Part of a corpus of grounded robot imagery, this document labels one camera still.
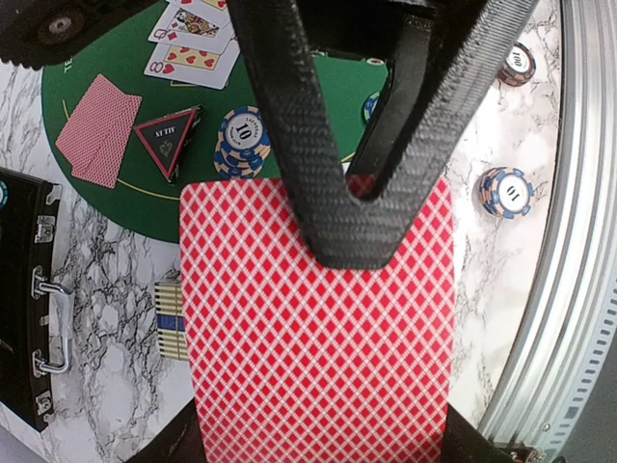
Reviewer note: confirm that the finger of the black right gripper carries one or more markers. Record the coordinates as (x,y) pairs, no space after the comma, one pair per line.
(342,230)
(379,148)

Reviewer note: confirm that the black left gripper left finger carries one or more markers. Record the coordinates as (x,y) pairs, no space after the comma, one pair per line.
(180,441)

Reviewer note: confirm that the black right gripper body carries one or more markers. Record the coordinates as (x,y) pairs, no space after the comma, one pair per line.
(372,29)

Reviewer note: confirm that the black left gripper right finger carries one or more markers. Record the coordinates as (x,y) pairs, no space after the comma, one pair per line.
(462,443)

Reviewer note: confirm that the blue chips mat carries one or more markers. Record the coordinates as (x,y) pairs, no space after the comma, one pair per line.
(369,106)

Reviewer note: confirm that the red black chip stack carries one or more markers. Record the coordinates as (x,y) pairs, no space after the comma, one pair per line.
(518,68)

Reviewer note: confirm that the red patterned card deck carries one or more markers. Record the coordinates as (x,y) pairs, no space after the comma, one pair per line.
(296,362)

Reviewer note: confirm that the black white chip stack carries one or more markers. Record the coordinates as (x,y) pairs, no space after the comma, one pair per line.
(505,193)

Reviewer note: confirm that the face-up queen card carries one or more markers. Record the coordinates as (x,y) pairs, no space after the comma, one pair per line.
(179,27)

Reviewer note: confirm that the face-up eight hearts card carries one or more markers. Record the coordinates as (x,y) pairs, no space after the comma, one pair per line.
(193,66)

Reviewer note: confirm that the striped blue yellow card box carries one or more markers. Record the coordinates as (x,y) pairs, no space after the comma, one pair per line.
(170,320)

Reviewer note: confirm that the black poker chip case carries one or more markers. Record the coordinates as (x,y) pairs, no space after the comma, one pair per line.
(36,313)

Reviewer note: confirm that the triangular black red button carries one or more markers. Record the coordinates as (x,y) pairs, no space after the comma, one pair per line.
(165,139)

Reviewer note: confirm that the aluminium front rail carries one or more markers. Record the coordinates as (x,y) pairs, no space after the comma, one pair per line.
(569,322)

